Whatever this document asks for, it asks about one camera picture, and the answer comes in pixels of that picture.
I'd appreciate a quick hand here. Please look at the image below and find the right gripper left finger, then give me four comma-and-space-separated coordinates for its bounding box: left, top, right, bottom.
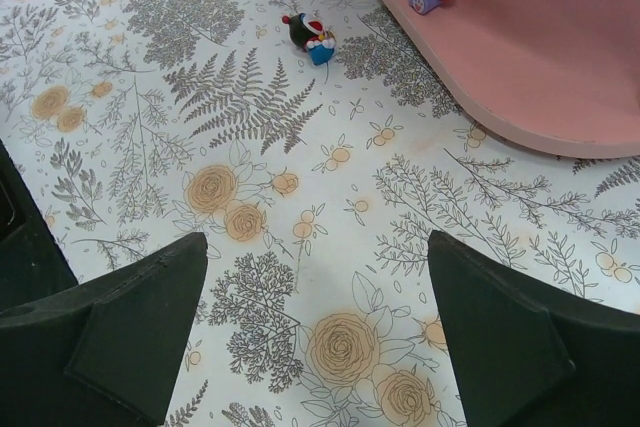
1, 233, 208, 426

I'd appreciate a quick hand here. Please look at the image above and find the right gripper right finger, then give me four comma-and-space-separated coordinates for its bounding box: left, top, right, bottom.
428, 231, 639, 426

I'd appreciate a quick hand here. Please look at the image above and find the black red mouse figure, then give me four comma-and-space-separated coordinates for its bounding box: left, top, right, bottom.
281, 13, 336, 66

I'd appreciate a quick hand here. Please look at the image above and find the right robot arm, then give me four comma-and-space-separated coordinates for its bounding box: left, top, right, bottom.
1, 155, 639, 426

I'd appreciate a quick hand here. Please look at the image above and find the pink three-tier shelf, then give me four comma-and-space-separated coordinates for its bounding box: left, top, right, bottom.
382, 0, 639, 159

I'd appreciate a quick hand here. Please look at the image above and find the floral table mat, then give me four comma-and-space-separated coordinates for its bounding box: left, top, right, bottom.
1, 0, 639, 426

